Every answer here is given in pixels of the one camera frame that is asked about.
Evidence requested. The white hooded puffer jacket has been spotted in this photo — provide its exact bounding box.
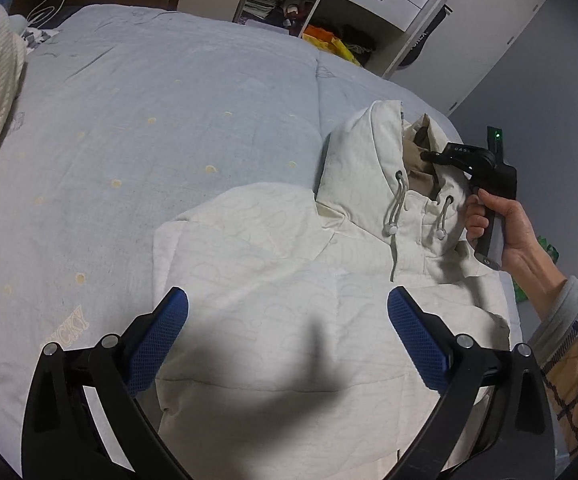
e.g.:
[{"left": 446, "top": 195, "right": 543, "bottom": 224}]
[{"left": 154, "top": 101, "right": 511, "bottom": 479}]

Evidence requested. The right forearm plaid sleeve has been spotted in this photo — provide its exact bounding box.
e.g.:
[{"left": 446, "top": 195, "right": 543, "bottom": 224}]
[{"left": 530, "top": 276, "right": 578, "bottom": 457}]

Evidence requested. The person's right hand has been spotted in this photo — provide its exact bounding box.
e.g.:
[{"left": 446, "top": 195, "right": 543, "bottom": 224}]
[{"left": 466, "top": 190, "right": 554, "bottom": 320}]

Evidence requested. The green shopping bag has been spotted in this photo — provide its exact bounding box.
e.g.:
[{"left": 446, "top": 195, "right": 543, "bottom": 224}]
[{"left": 509, "top": 235, "right": 566, "bottom": 311}]

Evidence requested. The black racket bag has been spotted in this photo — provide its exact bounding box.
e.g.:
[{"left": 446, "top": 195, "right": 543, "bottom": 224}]
[{"left": 398, "top": 4, "right": 453, "bottom": 70}]

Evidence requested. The white door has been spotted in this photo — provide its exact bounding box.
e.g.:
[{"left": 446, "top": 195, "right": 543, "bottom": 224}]
[{"left": 391, "top": 0, "right": 545, "bottom": 116}]

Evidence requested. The white shelf with drawers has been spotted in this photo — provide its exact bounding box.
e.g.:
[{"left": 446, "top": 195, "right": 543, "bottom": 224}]
[{"left": 235, "top": 0, "right": 448, "bottom": 77}]

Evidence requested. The orange yellow toy box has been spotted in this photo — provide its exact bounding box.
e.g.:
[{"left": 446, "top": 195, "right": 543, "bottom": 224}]
[{"left": 302, "top": 25, "right": 360, "bottom": 66}]

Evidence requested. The light blue bed quilt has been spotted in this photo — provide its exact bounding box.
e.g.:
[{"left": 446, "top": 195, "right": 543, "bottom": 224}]
[{"left": 0, "top": 4, "right": 458, "bottom": 472}]

